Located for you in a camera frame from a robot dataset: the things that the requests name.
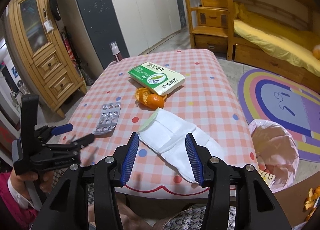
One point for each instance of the orange peel pile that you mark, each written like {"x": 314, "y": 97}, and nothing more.
{"x": 312, "y": 202}

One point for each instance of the wooden stair drawers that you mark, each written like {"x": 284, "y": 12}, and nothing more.
{"x": 210, "y": 25}

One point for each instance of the pink checkered tablecloth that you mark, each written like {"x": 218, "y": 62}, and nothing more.
{"x": 205, "y": 105}

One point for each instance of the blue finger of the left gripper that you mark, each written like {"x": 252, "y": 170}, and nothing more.
{"x": 62, "y": 129}

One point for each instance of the wooden cabinet with glass door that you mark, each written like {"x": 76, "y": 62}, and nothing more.
{"x": 42, "y": 53}

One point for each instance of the silver pill blister pack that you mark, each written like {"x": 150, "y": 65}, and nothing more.
{"x": 108, "y": 119}

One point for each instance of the orange plush toy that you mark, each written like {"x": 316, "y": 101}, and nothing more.
{"x": 316, "y": 52}

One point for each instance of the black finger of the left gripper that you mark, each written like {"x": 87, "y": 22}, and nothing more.
{"x": 75, "y": 145}

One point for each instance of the wooden bunk bed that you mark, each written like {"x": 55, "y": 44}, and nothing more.
{"x": 248, "y": 53}

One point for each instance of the white spray bottle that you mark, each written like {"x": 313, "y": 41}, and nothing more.
{"x": 116, "y": 51}

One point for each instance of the green white medicine box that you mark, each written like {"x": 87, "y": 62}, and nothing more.
{"x": 157, "y": 78}

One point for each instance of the phone on gripper mount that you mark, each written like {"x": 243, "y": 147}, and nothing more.
{"x": 22, "y": 147}

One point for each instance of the yellow mattress sheet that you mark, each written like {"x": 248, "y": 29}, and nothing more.
{"x": 277, "y": 40}

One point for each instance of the pink trash bag bin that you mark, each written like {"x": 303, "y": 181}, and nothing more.
{"x": 276, "y": 152}

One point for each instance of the brown cardboard sheet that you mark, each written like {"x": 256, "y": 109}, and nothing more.
{"x": 292, "y": 199}

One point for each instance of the rainbow oval rug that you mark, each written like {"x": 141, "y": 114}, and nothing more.
{"x": 265, "y": 95}

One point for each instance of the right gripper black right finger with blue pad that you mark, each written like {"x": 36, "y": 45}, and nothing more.
{"x": 255, "y": 205}

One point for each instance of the white cloth pad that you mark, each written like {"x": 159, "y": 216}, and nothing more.
{"x": 172, "y": 139}

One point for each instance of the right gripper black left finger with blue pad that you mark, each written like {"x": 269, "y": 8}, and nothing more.
{"x": 66, "y": 207}

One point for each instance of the tangerine with peel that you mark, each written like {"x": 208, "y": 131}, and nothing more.
{"x": 151, "y": 100}

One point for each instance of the white wardrobe with round holes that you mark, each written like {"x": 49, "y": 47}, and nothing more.
{"x": 135, "y": 25}

